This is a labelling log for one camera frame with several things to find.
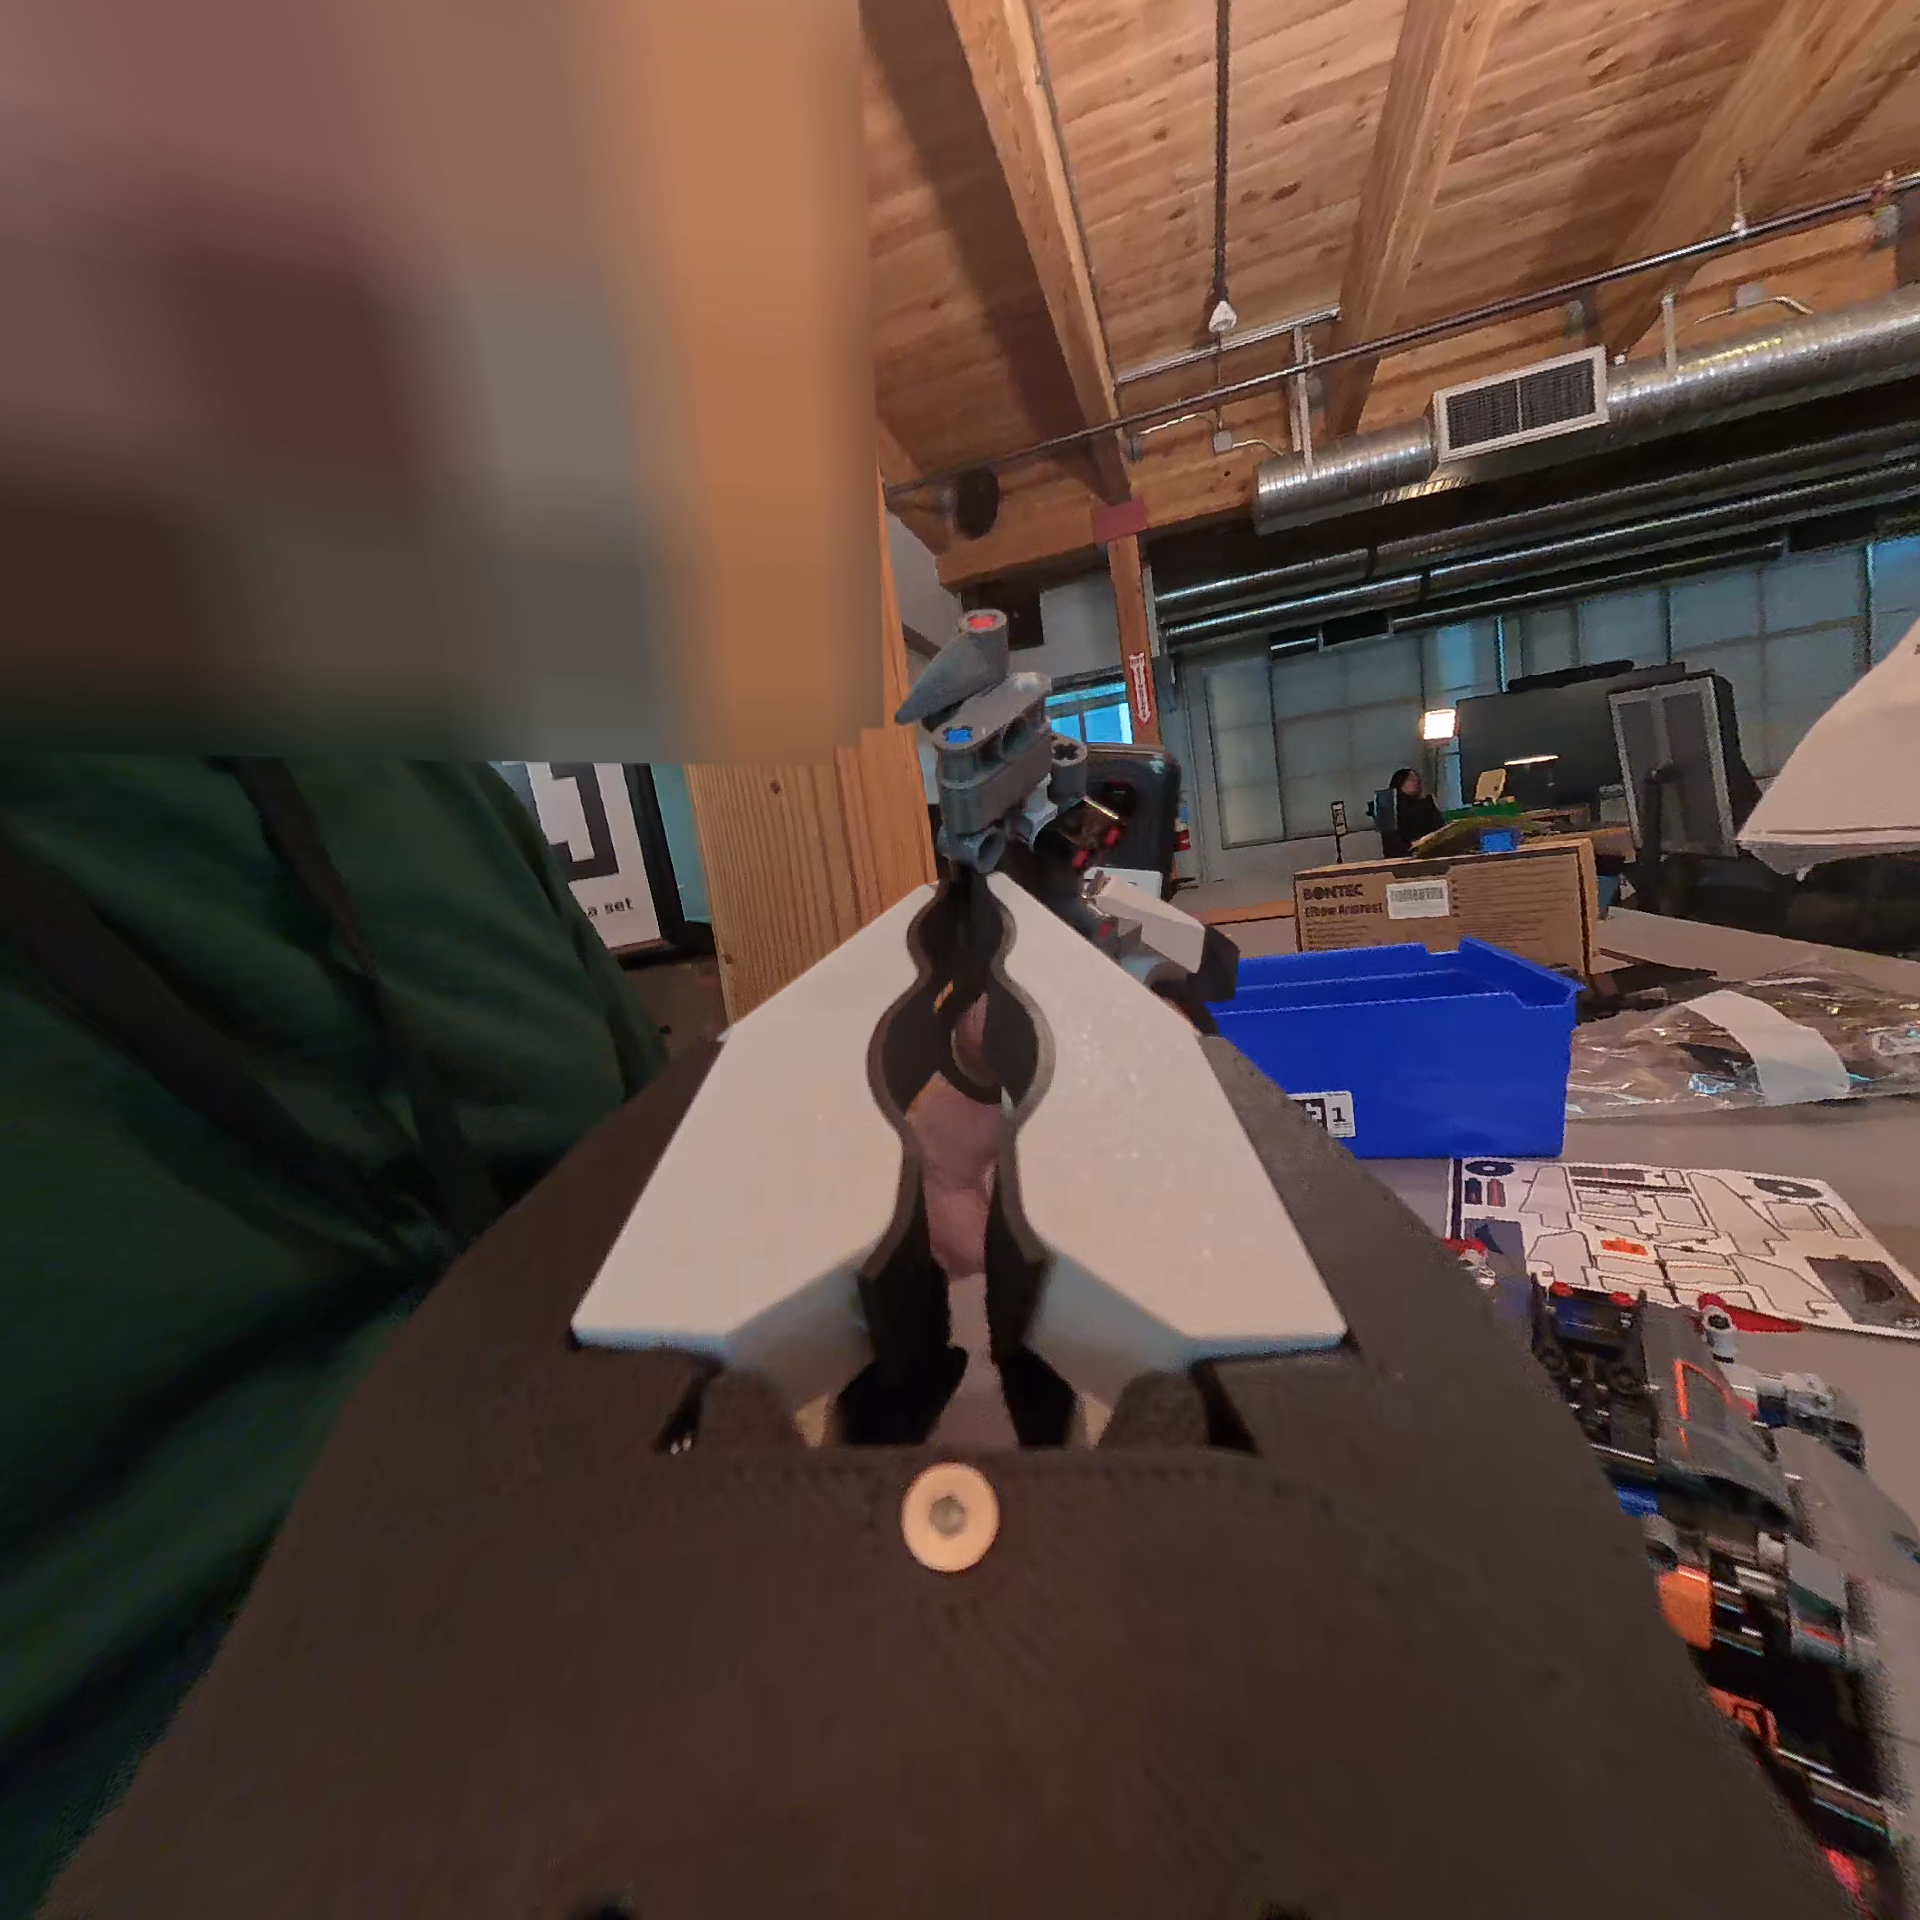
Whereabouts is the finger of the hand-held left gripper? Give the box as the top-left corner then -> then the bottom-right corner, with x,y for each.
1092,869 -> 1237,979

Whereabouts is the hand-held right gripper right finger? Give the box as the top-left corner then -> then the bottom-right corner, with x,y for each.
991,874 -> 1350,1447

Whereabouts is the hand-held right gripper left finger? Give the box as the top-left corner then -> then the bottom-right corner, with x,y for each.
570,882 -> 961,1447

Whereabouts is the small grey lego assembly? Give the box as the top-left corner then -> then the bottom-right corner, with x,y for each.
897,606 -> 1097,906

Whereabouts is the grey lego car model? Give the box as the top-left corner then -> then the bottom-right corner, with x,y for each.
1478,1266 -> 1920,1892

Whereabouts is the lego sticker sheet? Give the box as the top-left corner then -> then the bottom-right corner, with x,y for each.
1447,1158 -> 1920,1341

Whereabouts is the lego instruction booklet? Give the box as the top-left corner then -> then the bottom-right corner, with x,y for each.
1736,616 -> 1920,882

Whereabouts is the blue plastic bin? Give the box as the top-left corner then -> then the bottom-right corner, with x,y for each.
1207,936 -> 1585,1161

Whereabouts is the brown cardboard box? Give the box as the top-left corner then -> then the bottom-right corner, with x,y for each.
1293,838 -> 1602,979

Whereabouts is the black framed tag sign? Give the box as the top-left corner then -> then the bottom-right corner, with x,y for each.
496,761 -> 709,964

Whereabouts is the black monitor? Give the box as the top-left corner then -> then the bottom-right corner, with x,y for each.
1456,682 -> 1624,821

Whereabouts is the grey metal cabinet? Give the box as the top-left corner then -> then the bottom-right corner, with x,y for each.
1611,672 -> 1752,882

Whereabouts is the clear plastic bag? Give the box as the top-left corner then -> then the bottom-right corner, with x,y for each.
1568,967 -> 1920,1121

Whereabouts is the wooden post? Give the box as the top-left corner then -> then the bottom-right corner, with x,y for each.
683,464 -> 942,1025

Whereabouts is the silver vented air duct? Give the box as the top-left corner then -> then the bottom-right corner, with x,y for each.
1252,286 -> 1920,536

